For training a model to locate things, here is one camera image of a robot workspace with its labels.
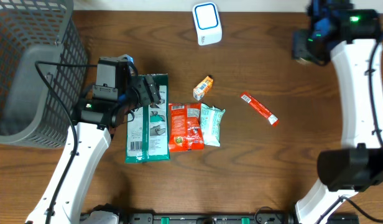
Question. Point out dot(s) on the orange white small packet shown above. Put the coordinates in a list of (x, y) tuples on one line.
[(203, 88)]

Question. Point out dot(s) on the green-lid white jar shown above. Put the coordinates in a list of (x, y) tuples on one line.
[(303, 61)]

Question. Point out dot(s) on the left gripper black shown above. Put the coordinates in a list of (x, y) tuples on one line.
[(143, 86)]

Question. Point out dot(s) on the teal white snack packet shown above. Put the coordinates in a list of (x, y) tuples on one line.
[(210, 119)]

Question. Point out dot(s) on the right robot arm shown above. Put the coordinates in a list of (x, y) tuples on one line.
[(351, 40)]

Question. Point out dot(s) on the small red wrapper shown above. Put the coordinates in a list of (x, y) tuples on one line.
[(260, 108)]

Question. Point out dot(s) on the grey plastic mesh basket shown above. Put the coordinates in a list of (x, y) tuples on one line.
[(39, 43)]

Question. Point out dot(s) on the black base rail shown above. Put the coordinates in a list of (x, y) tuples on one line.
[(210, 217)]

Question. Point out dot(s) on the green white snack bag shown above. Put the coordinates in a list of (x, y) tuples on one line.
[(147, 129)]

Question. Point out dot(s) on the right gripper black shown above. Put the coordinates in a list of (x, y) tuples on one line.
[(303, 49)]

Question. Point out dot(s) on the red snack packet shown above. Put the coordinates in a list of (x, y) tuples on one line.
[(185, 131)]

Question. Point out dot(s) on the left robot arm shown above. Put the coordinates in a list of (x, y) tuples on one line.
[(88, 139)]

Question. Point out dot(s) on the white barcode scanner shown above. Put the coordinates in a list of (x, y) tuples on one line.
[(207, 23)]

